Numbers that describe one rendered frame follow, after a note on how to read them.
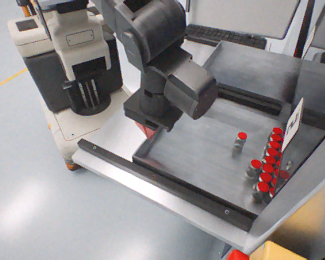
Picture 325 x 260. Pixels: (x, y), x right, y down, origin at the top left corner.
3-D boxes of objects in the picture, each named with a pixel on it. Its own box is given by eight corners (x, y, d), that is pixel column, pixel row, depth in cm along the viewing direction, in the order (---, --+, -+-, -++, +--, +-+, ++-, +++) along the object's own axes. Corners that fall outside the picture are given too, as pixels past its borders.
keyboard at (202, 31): (266, 41, 104) (268, 36, 102) (262, 55, 95) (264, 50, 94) (187, 26, 115) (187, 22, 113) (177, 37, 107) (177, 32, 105)
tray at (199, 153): (309, 141, 53) (316, 132, 51) (296, 244, 38) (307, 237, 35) (182, 99, 64) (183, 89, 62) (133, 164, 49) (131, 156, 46)
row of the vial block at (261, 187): (275, 141, 53) (284, 128, 50) (260, 204, 42) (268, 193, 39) (266, 138, 54) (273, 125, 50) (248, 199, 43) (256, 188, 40)
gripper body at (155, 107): (168, 135, 40) (175, 105, 34) (122, 111, 42) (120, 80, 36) (183, 114, 43) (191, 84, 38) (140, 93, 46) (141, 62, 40)
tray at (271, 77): (317, 72, 73) (322, 63, 71) (311, 121, 58) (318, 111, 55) (219, 49, 84) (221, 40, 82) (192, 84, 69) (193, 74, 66)
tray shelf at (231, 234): (315, 70, 78) (317, 65, 76) (288, 275, 36) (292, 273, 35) (190, 40, 93) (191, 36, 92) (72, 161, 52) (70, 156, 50)
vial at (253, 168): (256, 173, 47) (263, 161, 44) (253, 181, 46) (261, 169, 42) (246, 169, 48) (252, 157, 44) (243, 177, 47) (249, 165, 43)
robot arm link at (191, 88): (167, -6, 29) (117, 28, 27) (240, 31, 24) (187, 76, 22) (172, 61, 39) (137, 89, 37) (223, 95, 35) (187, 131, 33)
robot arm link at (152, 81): (161, 37, 35) (133, 47, 32) (193, 57, 32) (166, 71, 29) (157, 72, 40) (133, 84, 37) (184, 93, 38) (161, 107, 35)
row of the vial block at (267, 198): (285, 145, 52) (294, 132, 49) (272, 210, 42) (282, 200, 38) (275, 141, 53) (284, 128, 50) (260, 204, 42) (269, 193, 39)
